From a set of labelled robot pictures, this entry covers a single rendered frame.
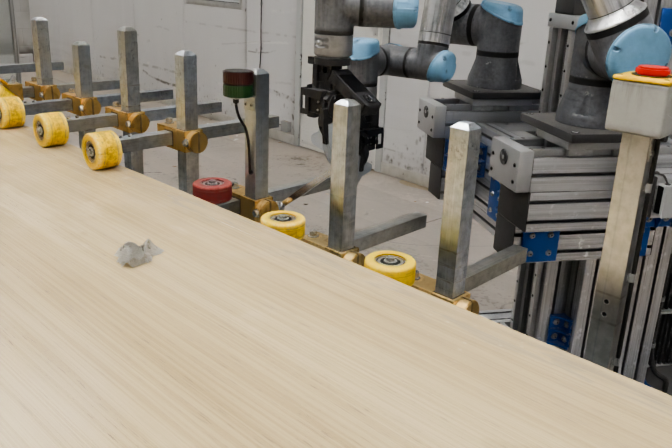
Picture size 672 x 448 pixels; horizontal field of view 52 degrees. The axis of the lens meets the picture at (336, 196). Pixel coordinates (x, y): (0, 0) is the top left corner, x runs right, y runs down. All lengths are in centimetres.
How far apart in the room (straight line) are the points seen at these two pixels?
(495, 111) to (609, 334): 107
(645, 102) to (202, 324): 60
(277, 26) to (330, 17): 428
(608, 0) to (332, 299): 77
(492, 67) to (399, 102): 274
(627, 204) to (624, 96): 14
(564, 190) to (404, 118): 318
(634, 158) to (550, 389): 31
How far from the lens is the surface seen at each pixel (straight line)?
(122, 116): 183
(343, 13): 131
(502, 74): 196
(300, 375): 79
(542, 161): 149
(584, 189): 156
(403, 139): 468
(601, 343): 103
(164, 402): 76
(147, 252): 109
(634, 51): 139
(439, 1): 168
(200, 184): 142
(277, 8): 559
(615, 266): 99
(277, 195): 154
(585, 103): 154
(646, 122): 91
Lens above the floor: 132
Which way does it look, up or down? 18 degrees down
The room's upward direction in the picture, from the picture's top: 2 degrees clockwise
